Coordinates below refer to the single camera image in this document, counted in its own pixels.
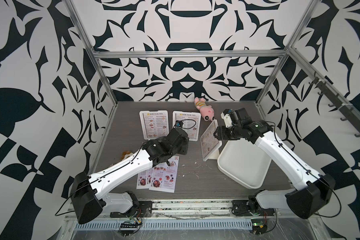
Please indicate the left circuit board with wires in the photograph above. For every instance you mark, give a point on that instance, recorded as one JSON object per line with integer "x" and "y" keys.
{"x": 132, "y": 226}

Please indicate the brown white plush toy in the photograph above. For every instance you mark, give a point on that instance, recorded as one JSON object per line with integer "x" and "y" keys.
{"x": 126, "y": 154}

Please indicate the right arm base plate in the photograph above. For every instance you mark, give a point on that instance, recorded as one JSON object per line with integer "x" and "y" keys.
{"x": 246, "y": 208}

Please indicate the dim sum menu sheet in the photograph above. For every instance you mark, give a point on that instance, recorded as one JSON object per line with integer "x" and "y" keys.
{"x": 154, "y": 125}
{"x": 208, "y": 141}

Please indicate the circuit board with wires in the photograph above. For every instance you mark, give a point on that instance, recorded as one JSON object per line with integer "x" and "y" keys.
{"x": 259, "y": 226}
{"x": 132, "y": 226}

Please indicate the white plastic tray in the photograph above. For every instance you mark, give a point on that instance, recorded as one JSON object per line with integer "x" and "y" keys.
{"x": 244, "y": 163}

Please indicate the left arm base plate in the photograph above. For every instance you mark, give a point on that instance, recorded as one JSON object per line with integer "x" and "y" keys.
{"x": 144, "y": 209}

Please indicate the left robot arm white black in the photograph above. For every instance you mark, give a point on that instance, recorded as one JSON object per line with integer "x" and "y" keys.
{"x": 90, "y": 193}

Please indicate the right circuit board with wires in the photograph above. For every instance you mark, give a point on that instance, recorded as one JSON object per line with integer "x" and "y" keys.
{"x": 259, "y": 226}

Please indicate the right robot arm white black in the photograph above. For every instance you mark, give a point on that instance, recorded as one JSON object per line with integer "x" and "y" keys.
{"x": 311, "y": 190}

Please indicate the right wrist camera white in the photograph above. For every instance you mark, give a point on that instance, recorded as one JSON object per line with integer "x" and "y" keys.
{"x": 225, "y": 115}

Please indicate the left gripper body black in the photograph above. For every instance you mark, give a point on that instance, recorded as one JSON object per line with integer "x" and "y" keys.
{"x": 183, "y": 149}

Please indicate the pink special menu sheet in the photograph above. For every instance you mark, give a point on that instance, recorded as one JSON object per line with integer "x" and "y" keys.
{"x": 149, "y": 175}

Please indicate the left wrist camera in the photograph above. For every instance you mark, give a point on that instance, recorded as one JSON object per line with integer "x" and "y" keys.
{"x": 178, "y": 124}

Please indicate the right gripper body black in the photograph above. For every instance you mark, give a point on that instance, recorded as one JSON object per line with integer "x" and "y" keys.
{"x": 231, "y": 133}

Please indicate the pink striped plush toy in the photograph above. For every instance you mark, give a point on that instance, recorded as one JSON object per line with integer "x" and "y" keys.
{"x": 207, "y": 112}

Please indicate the wall hook rail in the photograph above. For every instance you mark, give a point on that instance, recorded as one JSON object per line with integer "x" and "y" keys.
{"x": 337, "y": 101}

